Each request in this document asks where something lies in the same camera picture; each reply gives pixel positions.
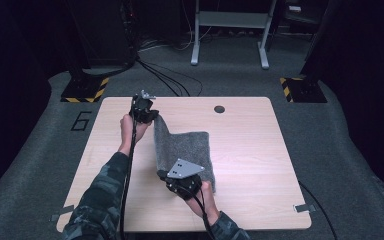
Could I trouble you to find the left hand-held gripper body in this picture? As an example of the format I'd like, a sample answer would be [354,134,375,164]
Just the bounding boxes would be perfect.
[131,89,157,123]

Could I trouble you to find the black cabinet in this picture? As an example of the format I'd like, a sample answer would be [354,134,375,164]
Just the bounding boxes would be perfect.
[67,0,138,68]

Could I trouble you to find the person's right hand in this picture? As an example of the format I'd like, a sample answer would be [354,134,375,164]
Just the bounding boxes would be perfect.
[183,180,220,220]

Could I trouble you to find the right hand-held gripper black cable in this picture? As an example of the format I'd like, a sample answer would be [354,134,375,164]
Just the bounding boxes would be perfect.
[179,186,217,240]

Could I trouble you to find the black floor cable bundle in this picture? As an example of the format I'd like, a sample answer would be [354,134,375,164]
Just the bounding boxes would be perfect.
[135,57,204,98]

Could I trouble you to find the person's left hand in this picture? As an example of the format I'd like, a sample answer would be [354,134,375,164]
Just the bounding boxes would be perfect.
[118,113,153,157]

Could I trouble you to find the white metal desk frame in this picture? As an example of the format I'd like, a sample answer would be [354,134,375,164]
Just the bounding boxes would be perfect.
[190,0,278,70]

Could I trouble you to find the black stand base striped edge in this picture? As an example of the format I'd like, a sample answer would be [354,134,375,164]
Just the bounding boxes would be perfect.
[60,76,110,104]
[279,76,328,104]

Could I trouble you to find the black cable beside table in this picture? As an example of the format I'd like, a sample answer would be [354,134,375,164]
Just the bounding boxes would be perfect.
[298,180,339,240]

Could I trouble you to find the black tape floor mark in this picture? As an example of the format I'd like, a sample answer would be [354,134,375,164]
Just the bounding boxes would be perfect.
[70,111,93,132]

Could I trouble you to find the grey tape piece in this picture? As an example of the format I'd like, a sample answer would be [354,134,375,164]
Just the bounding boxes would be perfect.
[293,203,317,214]
[50,204,76,223]

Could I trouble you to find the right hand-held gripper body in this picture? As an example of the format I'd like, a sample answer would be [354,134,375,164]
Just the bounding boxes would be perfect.
[164,158,206,201]

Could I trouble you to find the grey towel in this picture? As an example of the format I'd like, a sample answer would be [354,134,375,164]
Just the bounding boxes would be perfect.
[152,114,217,195]

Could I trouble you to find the hand-held gripper black cable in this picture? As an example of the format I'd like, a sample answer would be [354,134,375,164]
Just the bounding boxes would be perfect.
[119,114,139,240]
[179,186,217,240]

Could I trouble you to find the left hand-held gripper black cable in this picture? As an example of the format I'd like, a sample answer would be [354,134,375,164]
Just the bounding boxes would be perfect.
[119,114,139,240]

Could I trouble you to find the white floor cables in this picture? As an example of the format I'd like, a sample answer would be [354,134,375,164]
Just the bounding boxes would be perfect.
[139,23,214,53]

